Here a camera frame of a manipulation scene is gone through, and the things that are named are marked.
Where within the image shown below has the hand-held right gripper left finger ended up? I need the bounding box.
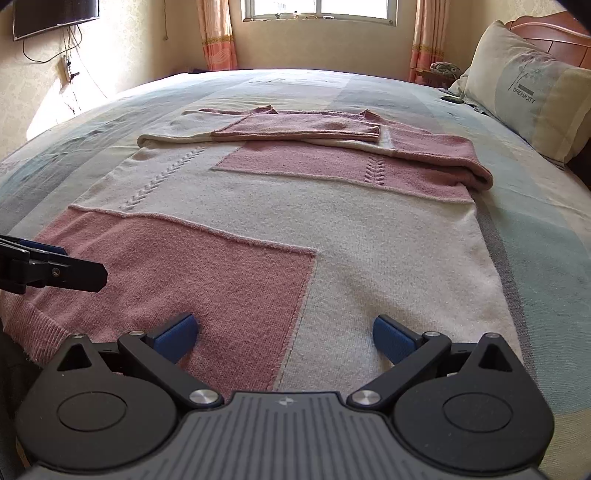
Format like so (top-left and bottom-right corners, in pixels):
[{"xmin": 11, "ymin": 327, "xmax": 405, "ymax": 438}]
[{"xmin": 57, "ymin": 311, "xmax": 225, "ymax": 410}]

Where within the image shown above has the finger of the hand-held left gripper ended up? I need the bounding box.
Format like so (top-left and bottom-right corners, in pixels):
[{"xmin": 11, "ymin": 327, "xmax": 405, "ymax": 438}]
[
  {"xmin": 0, "ymin": 233, "xmax": 71, "ymax": 257},
  {"xmin": 0, "ymin": 253, "xmax": 109, "ymax": 295}
]

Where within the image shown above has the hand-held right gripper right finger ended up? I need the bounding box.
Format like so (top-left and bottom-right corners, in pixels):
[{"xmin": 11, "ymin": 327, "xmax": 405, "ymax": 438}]
[{"xmin": 346, "ymin": 314, "xmax": 514, "ymax": 410}]

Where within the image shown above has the pink and white knit sweater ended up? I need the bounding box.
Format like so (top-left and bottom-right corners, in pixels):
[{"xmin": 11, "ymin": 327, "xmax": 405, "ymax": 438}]
[{"xmin": 0, "ymin": 104, "xmax": 526, "ymax": 401}]

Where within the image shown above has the pastel patchwork bedspread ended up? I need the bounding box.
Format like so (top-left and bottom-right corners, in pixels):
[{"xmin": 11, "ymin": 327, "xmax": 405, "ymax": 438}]
[{"xmin": 0, "ymin": 68, "xmax": 591, "ymax": 462}]

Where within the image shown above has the small wooden bedside table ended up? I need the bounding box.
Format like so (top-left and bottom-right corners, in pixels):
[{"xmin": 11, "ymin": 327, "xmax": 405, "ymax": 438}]
[{"xmin": 407, "ymin": 67, "xmax": 456, "ymax": 89}]

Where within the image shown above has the pink striped curtain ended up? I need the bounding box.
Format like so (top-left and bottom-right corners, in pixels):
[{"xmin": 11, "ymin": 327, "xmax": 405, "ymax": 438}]
[
  {"xmin": 407, "ymin": 0, "xmax": 452, "ymax": 85},
  {"xmin": 195, "ymin": 0, "xmax": 239, "ymax": 73}
]

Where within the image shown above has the grey bundled cloth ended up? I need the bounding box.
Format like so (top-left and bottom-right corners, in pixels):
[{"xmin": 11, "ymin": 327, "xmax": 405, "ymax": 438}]
[{"xmin": 428, "ymin": 61, "xmax": 463, "ymax": 78}]

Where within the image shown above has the large floral print pillow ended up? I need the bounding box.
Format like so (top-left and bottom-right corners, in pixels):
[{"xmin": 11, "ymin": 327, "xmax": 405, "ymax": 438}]
[{"xmin": 461, "ymin": 19, "xmax": 591, "ymax": 168}]

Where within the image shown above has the bedroom window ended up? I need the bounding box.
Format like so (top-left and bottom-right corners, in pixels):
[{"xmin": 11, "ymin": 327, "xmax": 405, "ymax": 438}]
[{"xmin": 240, "ymin": 0, "xmax": 399, "ymax": 25}]

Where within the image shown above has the wooden bed headboard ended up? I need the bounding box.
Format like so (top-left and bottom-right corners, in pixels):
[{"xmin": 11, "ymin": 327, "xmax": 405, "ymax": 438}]
[{"xmin": 502, "ymin": 11, "xmax": 591, "ymax": 195}]

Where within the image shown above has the wall power socket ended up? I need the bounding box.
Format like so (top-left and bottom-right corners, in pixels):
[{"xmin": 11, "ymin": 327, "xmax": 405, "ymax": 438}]
[{"xmin": 56, "ymin": 56, "xmax": 78, "ymax": 85}]

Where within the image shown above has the black television cable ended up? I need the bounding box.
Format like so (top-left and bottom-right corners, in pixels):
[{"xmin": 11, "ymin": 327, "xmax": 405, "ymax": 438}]
[{"xmin": 22, "ymin": 25, "xmax": 108, "ymax": 112}]

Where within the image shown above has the wall-mounted black television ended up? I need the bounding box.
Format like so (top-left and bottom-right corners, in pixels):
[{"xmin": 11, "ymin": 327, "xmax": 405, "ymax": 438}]
[{"xmin": 12, "ymin": 0, "xmax": 101, "ymax": 42}]

